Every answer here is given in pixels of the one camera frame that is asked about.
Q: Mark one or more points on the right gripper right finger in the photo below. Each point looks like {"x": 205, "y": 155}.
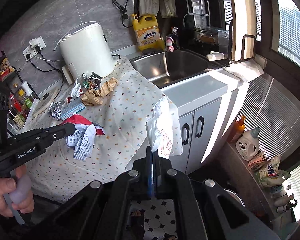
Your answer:
{"x": 156, "y": 167}

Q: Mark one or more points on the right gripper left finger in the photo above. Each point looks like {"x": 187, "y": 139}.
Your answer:
{"x": 148, "y": 178}

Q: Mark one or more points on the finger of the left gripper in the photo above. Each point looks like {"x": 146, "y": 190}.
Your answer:
{"x": 49, "y": 134}

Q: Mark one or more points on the foil ball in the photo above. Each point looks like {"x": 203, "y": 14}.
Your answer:
{"x": 55, "y": 109}

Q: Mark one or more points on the blue white carton box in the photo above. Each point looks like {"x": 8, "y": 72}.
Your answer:
{"x": 71, "y": 108}

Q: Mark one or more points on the white printed plastic bag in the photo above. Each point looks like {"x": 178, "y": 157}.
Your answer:
{"x": 163, "y": 129}

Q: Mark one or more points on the red white patterned wrapper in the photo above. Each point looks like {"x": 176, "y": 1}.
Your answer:
{"x": 82, "y": 141}

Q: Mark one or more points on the brown paper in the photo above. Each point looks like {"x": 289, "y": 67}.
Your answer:
{"x": 95, "y": 96}

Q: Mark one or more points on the person's left hand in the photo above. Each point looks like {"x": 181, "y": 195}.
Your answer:
{"x": 8, "y": 185}

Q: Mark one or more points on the spice rack with bottles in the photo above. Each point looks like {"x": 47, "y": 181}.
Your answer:
{"x": 18, "y": 102}

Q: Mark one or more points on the crumpled white tissue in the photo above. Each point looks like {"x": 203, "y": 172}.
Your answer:
{"x": 76, "y": 90}

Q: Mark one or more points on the grey cabinet doors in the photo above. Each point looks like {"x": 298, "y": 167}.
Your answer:
{"x": 196, "y": 130}

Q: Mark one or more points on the colourful foil snack wrapper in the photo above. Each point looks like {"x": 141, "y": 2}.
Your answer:
{"x": 91, "y": 82}

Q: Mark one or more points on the orange bottle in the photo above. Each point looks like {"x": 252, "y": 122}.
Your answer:
{"x": 237, "y": 130}

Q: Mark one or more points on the white laundry detergent bottle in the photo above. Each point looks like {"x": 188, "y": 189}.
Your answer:
{"x": 248, "y": 144}

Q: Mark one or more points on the white cylindrical appliance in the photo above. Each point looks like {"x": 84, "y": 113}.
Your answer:
{"x": 86, "y": 51}

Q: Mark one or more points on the stainless steel sink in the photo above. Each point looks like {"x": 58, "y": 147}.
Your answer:
{"x": 166, "y": 68}

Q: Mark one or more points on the green white refill pouch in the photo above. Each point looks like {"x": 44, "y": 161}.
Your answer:
{"x": 270, "y": 175}

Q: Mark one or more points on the pink faucet ornament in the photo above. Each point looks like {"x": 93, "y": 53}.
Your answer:
{"x": 169, "y": 44}

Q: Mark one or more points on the yellow detergent jug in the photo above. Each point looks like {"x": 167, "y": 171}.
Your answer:
{"x": 147, "y": 32}

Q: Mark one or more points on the black dish rack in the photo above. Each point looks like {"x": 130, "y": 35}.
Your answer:
{"x": 206, "y": 25}

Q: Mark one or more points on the wooden cutting board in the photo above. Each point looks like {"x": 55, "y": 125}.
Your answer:
{"x": 244, "y": 29}

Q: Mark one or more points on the white wall socket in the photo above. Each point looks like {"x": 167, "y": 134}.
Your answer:
{"x": 35, "y": 45}

